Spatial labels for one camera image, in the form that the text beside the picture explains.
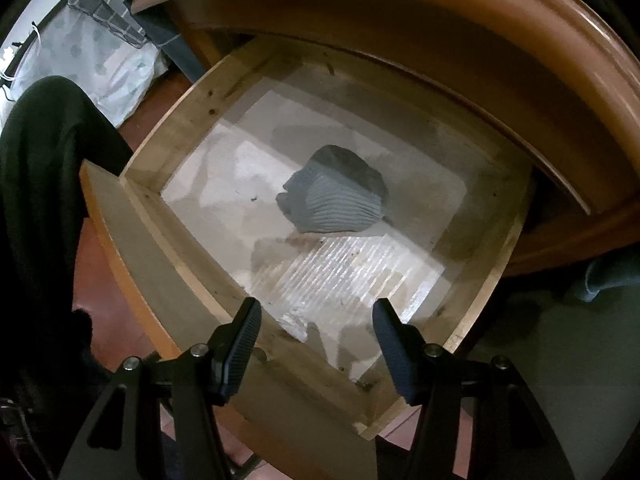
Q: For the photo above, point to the grey knitted sock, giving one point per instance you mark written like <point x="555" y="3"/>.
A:
<point x="335" y="195"/>

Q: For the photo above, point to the wooden drawer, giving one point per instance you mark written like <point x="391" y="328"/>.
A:
<point x="185" y="120"/>

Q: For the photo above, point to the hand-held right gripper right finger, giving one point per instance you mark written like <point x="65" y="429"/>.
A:
<point x="395" y="350"/>

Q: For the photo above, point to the brown wooden nightstand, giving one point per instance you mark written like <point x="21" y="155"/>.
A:
<point x="450" y="60"/>

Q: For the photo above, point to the grey plaid pillow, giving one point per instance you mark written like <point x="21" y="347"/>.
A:
<point x="105" y="5"/>

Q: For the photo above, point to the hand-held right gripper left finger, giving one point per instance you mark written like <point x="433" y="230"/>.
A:
<point x="240" y="350"/>

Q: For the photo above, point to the white dotted cloth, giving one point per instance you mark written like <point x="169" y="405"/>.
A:
<point x="100" y="75"/>

